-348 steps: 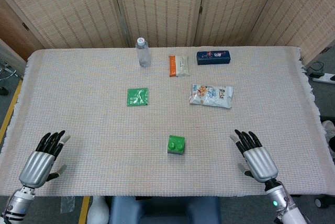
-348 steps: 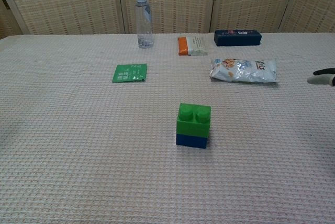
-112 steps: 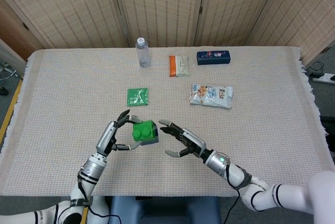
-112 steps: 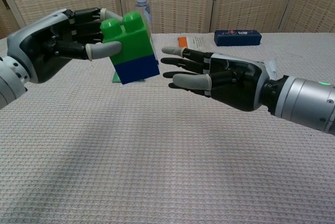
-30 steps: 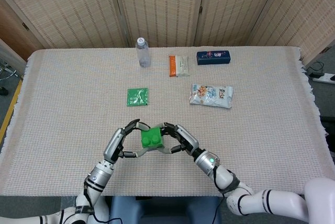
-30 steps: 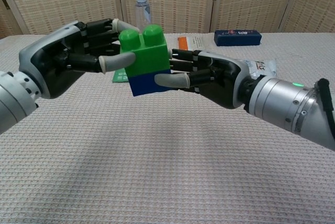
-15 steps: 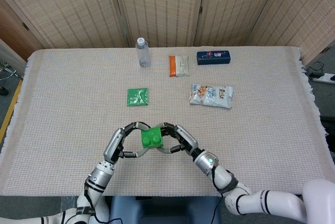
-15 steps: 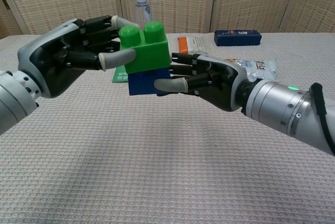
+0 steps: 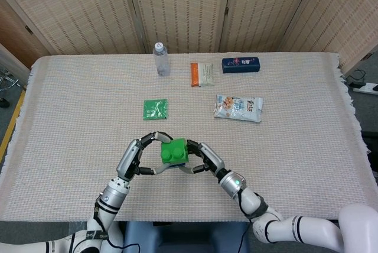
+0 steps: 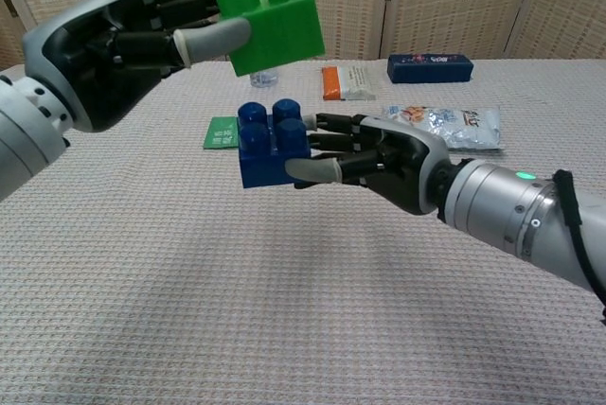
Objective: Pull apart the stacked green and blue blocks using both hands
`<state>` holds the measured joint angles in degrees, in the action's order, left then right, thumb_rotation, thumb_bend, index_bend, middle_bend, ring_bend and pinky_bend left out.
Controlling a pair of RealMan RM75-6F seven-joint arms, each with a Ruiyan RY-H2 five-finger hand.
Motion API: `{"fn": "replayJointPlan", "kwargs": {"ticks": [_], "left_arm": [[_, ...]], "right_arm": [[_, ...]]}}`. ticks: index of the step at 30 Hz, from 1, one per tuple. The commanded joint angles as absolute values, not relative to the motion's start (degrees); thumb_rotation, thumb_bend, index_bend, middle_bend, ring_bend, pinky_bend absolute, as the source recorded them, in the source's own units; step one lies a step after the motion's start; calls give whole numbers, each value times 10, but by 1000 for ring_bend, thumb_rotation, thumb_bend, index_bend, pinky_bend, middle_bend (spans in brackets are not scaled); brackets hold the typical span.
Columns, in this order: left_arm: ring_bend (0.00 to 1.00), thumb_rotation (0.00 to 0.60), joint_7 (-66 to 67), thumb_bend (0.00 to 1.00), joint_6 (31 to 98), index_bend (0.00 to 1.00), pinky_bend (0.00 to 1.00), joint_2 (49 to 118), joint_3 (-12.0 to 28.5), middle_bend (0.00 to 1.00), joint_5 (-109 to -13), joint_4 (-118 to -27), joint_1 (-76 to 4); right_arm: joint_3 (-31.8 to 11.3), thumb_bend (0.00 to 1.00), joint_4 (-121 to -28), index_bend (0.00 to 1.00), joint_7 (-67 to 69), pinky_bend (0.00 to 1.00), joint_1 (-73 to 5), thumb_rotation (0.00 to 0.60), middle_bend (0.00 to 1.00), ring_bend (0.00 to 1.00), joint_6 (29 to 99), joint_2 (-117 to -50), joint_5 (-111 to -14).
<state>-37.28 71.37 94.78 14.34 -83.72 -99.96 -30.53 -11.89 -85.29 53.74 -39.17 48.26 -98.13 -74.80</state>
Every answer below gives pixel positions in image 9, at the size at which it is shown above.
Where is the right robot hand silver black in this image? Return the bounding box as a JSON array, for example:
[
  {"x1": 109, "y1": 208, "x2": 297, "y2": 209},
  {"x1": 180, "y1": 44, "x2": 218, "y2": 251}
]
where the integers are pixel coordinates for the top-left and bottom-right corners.
[{"x1": 179, "y1": 139, "x2": 226, "y2": 177}]

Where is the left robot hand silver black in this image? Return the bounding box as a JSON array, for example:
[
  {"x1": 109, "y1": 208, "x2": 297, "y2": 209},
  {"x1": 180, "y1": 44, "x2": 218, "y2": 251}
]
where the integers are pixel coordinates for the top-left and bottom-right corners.
[{"x1": 116, "y1": 131, "x2": 174, "y2": 182}]

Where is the green toy brick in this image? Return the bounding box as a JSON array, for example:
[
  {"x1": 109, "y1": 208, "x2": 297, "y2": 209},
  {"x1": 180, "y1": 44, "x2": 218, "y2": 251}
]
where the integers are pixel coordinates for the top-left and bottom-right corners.
[{"x1": 160, "y1": 137, "x2": 190, "y2": 165}]

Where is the green square sachet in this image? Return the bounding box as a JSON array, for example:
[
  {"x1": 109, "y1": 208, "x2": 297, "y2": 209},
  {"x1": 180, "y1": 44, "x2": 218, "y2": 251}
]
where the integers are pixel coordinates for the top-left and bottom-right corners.
[{"x1": 142, "y1": 99, "x2": 168, "y2": 121}]

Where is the beige woven tablecloth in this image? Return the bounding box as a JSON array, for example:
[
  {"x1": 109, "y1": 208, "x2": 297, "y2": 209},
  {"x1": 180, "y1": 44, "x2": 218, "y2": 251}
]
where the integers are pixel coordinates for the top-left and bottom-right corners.
[{"x1": 0, "y1": 53, "x2": 370, "y2": 223}]

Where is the white crinkled snack bag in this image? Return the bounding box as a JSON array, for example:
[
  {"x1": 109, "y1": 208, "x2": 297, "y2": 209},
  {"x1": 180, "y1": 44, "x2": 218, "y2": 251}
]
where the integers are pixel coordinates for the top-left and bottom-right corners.
[{"x1": 213, "y1": 93, "x2": 264, "y2": 124}]

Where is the orange and white snack packet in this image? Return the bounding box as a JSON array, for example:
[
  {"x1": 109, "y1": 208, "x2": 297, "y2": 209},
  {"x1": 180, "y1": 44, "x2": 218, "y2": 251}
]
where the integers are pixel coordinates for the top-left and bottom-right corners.
[{"x1": 190, "y1": 61, "x2": 214, "y2": 88}]

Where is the blue robot torso base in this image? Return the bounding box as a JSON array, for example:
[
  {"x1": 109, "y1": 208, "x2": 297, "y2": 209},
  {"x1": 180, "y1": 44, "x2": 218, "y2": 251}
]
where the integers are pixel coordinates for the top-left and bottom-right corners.
[{"x1": 122, "y1": 221, "x2": 250, "y2": 253}]

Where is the dark blue rectangular box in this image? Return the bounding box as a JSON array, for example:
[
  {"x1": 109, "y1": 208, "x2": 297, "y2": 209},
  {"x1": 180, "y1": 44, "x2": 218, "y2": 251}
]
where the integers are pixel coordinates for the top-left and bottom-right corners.
[{"x1": 221, "y1": 57, "x2": 261, "y2": 74}]

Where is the clear plastic water bottle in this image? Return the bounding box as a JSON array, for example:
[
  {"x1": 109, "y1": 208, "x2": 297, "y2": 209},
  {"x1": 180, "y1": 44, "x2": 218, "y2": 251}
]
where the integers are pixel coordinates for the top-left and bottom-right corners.
[{"x1": 152, "y1": 42, "x2": 171, "y2": 76}]

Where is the chrome chair base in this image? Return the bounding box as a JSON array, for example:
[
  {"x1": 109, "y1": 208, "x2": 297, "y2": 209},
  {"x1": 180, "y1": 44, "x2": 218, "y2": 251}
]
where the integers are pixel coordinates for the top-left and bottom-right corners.
[{"x1": 0, "y1": 69, "x2": 20, "y2": 109}]

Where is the bamboo folding screen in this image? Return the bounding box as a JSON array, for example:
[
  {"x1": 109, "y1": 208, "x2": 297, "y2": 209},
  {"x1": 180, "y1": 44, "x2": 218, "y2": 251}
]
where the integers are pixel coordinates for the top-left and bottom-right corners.
[{"x1": 0, "y1": 0, "x2": 378, "y2": 73}]

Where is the white power strip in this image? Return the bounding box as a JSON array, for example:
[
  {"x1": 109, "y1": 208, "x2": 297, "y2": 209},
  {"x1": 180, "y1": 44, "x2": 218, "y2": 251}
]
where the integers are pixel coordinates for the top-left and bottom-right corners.
[{"x1": 353, "y1": 83, "x2": 378, "y2": 96}]

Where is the black power adapter with cable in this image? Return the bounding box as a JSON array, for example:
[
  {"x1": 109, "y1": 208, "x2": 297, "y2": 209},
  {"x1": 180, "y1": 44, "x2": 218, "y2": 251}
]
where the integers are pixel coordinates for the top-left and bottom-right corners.
[{"x1": 344, "y1": 69, "x2": 367, "y2": 87}]

